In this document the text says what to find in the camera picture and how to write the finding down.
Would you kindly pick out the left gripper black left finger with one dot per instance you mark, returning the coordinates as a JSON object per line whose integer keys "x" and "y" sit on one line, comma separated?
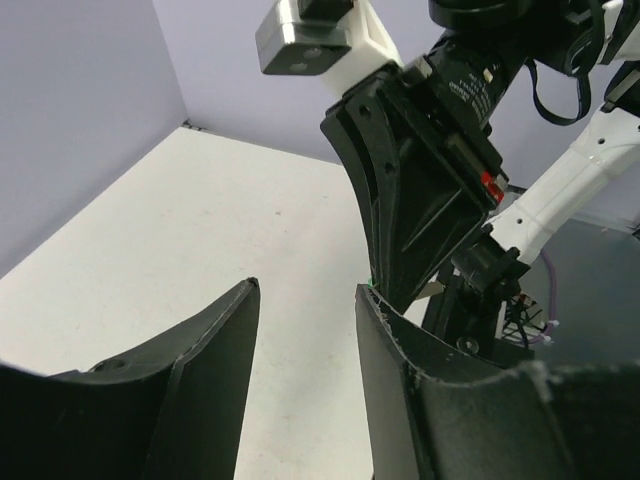
{"x": 169, "y": 408}

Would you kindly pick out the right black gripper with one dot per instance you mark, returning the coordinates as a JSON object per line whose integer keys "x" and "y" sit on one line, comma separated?
{"x": 415, "y": 146}

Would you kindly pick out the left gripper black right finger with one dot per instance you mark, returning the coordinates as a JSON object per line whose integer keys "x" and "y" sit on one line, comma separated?
{"x": 434, "y": 412}

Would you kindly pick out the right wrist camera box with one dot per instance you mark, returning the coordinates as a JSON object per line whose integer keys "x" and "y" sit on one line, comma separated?
{"x": 343, "y": 42}

